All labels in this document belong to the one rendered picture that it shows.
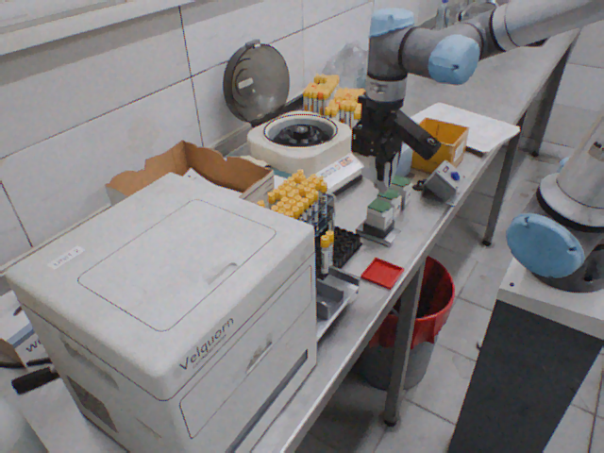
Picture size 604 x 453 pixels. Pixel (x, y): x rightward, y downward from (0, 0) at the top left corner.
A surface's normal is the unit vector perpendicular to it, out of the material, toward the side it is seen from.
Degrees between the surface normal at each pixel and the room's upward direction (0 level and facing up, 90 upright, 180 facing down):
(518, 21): 87
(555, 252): 99
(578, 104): 90
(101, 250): 0
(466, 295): 0
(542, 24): 109
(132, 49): 90
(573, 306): 5
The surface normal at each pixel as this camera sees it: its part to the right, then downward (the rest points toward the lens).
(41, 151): 0.83, 0.32
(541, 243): -0.72, 0.54
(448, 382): -0.02, -0.80
